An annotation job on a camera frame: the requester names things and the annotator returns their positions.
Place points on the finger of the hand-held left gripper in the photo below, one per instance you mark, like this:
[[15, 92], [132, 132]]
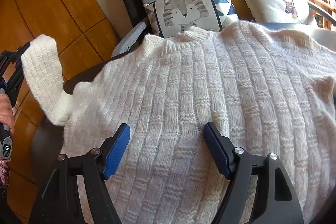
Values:
[[19, 54], [15, 85]]

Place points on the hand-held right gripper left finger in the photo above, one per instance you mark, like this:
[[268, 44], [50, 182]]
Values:
[[118, 150]]

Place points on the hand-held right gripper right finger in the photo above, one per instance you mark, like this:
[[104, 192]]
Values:
[[216, 150]]

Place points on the white knit sweater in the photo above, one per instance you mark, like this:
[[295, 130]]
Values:
[[197, 82]]

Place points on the person's left hand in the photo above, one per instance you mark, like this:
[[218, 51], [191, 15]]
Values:
[[6, 111]]

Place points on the wooden wardrobe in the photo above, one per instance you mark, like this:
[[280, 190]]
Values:
[[52, 3]]

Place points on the tiger print cushion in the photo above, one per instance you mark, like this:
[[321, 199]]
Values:
[[183, 8]]

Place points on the deer print cushion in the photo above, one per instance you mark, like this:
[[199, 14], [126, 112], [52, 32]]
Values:
[[267, 3]]

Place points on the wooden desk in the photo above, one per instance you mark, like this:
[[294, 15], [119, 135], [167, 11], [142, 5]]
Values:
[[321, 5]]

